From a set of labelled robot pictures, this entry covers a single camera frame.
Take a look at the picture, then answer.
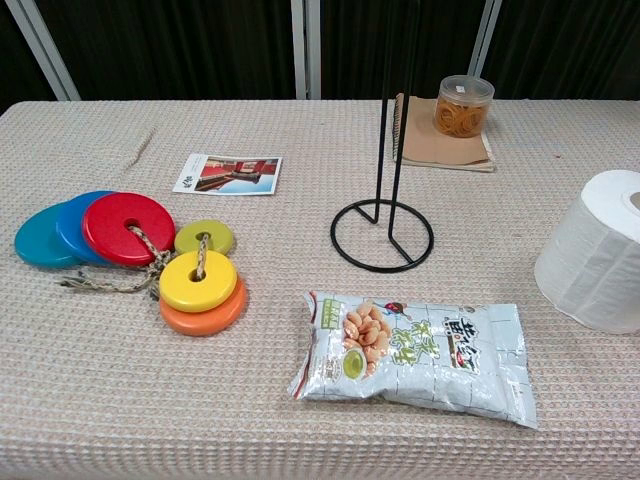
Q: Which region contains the clear jar of rubber bands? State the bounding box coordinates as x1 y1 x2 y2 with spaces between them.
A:
432 74 496 139

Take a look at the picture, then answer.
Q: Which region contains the silver peanut snack bag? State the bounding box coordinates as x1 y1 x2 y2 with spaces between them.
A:
287 289 539 430

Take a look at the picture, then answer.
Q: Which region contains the white frame post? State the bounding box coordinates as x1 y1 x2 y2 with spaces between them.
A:
467 0 503 80
290 0 323 101
3 0 82 102

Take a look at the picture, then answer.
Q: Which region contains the brown spiral notebook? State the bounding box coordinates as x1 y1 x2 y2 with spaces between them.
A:
391 92 497 174

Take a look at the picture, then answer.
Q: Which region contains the blue wooden disc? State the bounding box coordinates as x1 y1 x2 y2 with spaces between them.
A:
55 190 117 267

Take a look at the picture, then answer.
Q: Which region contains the black curtain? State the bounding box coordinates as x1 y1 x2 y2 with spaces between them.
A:
0 0 640 116

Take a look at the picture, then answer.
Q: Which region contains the orange wooden disc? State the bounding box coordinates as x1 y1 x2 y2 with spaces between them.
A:
158 275 249 337

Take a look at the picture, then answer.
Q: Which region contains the black wire towel holder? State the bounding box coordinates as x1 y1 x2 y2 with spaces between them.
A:
329 0 435 274

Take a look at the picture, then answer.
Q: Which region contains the braided rope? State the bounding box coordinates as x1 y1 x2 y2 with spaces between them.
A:
59 225 211 302

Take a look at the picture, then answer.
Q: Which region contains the yellow wooden disc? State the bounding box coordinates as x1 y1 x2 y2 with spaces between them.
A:
158 250 239 314

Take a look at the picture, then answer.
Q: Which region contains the red wooden disc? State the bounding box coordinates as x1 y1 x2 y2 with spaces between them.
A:
82 192 177 267

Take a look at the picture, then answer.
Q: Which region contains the beige woven tablecloth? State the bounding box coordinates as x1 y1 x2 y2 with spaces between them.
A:
0 98 640 480

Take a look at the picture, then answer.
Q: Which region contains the photo postcard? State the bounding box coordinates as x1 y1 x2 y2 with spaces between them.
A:
172 153 284 197

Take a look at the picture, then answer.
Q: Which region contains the small green wooden disc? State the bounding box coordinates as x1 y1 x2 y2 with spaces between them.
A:
173 219 235 257

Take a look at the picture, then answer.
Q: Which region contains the teal wooden disc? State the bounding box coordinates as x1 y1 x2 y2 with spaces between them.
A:
13 200 85 269

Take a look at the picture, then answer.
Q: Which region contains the white paper towel roll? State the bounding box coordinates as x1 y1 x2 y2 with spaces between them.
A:
533 169 640 335

